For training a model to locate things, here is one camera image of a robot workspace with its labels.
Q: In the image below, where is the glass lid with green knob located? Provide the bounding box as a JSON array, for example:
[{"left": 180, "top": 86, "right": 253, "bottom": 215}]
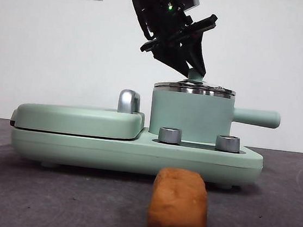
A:
[{"left": 154, "top": 64, "right": 239, "bottom": 99}]

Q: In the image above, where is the brown potato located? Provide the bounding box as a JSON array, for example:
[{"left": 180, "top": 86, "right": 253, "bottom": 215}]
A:
[{"left": 146, "top": 165, "right": 213, "bottom": 227}]

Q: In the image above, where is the mint green steamer pot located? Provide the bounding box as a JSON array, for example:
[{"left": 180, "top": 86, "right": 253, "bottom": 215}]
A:
[{"left": 147, "top": 84, "right": 284, "bottom": 150}]

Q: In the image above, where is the silver control knob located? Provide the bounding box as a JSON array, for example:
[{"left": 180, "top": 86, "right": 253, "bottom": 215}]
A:
[
  {"left": 158, "top": 125, "right": 183, "bottom": 145},
  {"left": 214, "top": 133, "right": 242, "bottom": 154}
]

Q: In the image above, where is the mint green breakfast machine base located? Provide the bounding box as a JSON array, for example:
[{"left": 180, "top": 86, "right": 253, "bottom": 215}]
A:
[{"left": 7, "top": 111, "right": 267, "bottom": 193}]

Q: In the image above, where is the mint green griddle cover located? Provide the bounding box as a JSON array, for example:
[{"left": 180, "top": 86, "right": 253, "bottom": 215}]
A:
[{"left": 8, "top": 97, "right": 147, "bottom": 144}]

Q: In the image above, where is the chrome cover handle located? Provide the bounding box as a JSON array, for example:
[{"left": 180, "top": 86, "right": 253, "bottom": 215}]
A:
[{"left": 117, "top": 88, "right": 144, "bottom": 115}]

